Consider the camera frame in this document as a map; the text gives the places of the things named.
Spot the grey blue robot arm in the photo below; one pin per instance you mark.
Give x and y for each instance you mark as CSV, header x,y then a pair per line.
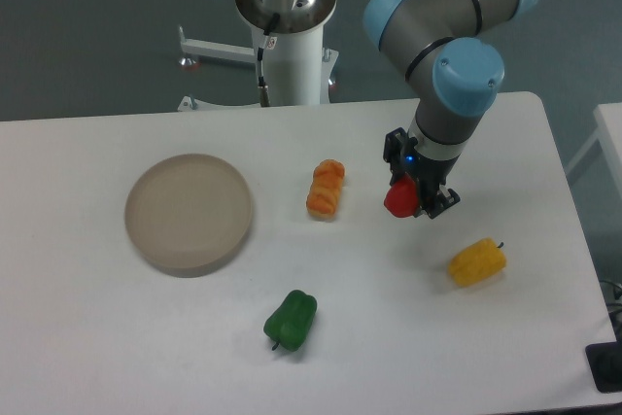
x,y
435,46

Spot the red pepper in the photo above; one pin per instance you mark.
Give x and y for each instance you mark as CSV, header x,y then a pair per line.
x,y
402,199

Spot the green pepper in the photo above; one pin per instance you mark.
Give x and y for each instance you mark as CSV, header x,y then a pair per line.
x,y
289,325

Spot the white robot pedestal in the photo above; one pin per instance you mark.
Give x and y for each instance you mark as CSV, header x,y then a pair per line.
x,y
292,65

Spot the yellow pepper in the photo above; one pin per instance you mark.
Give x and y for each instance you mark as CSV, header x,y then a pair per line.
x,y
477,262

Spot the white side table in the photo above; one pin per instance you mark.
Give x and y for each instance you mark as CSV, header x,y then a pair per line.
x,y
604,140

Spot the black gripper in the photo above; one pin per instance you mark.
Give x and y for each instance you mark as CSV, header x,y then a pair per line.
x,y
401,153

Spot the orange bread loaf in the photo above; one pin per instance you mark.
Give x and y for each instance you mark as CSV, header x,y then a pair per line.
x,y
325,191

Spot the beige round plate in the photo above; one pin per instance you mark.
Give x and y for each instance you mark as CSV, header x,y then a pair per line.
x,y
189,215

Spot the black device at table edge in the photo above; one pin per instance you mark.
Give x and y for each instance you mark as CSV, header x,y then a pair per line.
x,y
604,360

